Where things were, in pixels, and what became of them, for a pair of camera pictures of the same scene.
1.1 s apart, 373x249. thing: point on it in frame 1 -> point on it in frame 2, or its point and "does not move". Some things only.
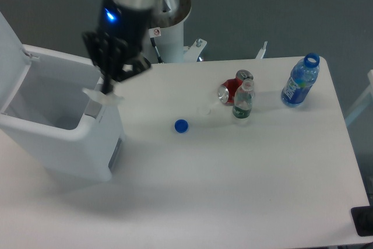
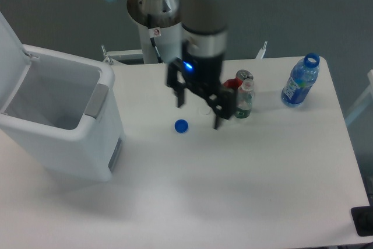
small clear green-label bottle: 243,100 does not move
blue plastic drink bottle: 303,75 does not move
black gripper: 116,49 -> 203,74
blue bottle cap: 181,126 does not move
